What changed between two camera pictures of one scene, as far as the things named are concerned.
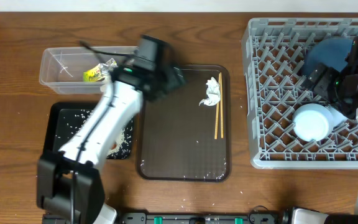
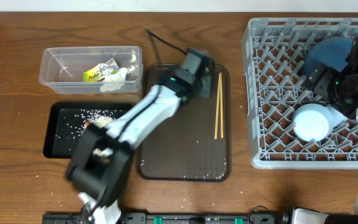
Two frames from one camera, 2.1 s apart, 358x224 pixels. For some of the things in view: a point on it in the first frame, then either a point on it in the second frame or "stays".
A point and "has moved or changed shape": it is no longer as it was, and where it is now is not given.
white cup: (330, 118) stays
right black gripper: (321, 86) stays
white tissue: (213, 92) has moved or changed shape
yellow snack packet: (93, 74) stays
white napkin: (105, 67) stays
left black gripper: (179, 77) to (209, 93)
